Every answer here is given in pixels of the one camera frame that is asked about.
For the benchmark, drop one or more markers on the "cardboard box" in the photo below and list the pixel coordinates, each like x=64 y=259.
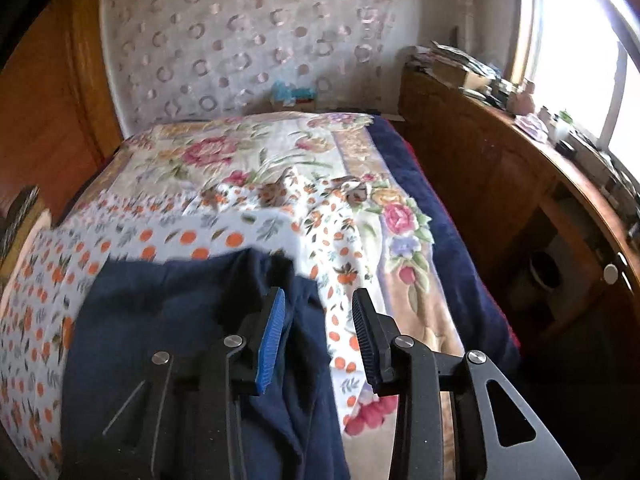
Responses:
x=460 y=76

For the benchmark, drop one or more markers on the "navy blanket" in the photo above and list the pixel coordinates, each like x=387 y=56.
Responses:
x=450 y=240

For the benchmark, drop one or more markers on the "wooden wardrobe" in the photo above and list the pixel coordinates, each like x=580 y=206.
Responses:
x=45 y=100

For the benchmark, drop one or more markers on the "round white knob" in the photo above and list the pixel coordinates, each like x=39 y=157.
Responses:
x=611 y=273

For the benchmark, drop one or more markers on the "blue tissue pack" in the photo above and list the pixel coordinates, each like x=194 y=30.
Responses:
x=295 y=92

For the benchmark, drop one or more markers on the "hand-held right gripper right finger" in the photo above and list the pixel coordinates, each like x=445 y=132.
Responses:
x=362 y=345

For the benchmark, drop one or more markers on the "floral blanket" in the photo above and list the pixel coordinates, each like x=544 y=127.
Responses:
x=225 y=155

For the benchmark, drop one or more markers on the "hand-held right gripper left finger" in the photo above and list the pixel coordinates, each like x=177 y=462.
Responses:
x=270 y=345

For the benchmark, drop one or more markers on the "dark bucket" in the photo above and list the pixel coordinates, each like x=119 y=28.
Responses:
x=545 y=270

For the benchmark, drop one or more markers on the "circle patterned sheer curtain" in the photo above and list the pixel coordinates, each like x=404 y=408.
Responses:
x=250 y=40

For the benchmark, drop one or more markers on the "pink patterned pouch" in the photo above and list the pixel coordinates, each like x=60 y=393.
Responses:
x=532 y=127

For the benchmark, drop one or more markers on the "navy printed t-shirt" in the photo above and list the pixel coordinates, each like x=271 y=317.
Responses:
x=165 y=335

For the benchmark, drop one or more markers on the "orange print bed sheet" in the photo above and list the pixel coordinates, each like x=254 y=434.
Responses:
x=150 y=230

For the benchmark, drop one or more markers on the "white wrapped pipe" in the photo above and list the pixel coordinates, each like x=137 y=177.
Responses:
x=466 y=5

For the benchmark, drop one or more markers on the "pink figurine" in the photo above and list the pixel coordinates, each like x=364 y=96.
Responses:
x=526 y=97

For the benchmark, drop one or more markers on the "stack of papers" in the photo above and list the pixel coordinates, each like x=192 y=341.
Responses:
x=455 y=60

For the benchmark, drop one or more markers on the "window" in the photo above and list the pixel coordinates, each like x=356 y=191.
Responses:
x=575 y=35

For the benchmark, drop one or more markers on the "white bottle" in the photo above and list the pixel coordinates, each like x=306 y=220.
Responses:
x=559 y=127

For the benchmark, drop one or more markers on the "wooden cabinet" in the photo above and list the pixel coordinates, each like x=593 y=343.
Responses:
x=480 y=160

